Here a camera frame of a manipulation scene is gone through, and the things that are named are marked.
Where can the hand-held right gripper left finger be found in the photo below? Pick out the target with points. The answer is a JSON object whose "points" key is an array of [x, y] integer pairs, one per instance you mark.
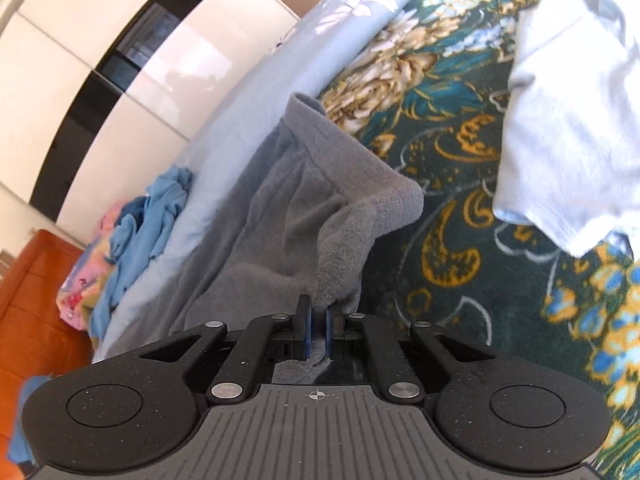
{"points": [[306, 334]]}

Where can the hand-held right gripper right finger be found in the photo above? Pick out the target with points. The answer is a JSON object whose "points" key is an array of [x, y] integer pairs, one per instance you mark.
{"points": [[330, 334]]}

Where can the grey garment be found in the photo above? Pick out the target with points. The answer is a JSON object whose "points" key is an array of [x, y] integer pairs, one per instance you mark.
{"points": [[300, 200]]}

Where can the teal floral blanket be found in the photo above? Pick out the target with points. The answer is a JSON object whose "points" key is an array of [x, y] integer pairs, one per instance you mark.
{"points": [[450, 285]]}

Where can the light blue cloth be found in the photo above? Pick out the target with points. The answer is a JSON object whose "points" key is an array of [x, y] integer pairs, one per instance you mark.
{"points": [[155, 220]]}

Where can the dark blue cloth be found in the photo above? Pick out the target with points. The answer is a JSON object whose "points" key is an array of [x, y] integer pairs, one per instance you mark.
{"points": [[131, 212]]}

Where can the light blue floral quilt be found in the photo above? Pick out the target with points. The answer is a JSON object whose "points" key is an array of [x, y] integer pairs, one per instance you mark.
{"points": [[225, 125]]}

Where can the pink printed blanket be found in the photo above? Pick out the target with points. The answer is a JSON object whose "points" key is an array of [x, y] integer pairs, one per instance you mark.
{"points": [[75, 290]]}

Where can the carved wooden headboard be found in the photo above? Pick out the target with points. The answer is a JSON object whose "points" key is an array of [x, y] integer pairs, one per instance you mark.
{"points": [[35, 320]]}

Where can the white wardrobe with black band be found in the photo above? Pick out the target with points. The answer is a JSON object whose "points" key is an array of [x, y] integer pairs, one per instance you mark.
{"points": [[150, 85]]}

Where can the white garment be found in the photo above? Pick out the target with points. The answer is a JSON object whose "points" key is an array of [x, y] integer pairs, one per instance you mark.
{"points": [[565, 110]]}

